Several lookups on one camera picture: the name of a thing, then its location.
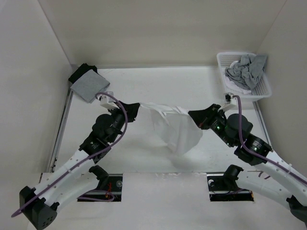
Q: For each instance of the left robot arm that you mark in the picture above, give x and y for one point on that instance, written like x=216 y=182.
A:
x=81 y=173

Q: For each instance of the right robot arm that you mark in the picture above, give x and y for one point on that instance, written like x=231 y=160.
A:
x=284 y=184

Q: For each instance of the white tank top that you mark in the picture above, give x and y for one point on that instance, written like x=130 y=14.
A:
x=174 y=127

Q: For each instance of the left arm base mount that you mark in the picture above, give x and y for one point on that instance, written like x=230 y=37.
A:
x=108 y=189

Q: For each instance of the folded black tank top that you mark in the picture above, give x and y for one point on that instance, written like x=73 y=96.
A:
x=81 y=70

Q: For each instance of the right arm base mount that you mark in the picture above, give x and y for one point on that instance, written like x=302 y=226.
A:
x=223 y=188

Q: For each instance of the left metal table rail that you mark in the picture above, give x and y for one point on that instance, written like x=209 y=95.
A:
x=55 y=151

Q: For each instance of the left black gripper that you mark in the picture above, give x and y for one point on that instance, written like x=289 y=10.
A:
x=129 y=111

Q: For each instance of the grey crumpled tank top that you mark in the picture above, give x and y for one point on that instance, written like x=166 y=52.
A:
x=256 y=67

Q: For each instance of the folded grey tank top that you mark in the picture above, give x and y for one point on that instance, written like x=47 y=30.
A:
x=89 y=84

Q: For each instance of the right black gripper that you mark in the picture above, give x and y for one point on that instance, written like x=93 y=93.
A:
x=203 y=117

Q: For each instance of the white plastic basket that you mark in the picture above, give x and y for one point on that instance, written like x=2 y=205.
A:
x=228 y=59

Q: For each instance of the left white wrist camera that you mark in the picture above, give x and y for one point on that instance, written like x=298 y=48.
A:
x=106 y=102

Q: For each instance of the white garment in basket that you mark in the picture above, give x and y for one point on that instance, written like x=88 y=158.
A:
x=235 y=85

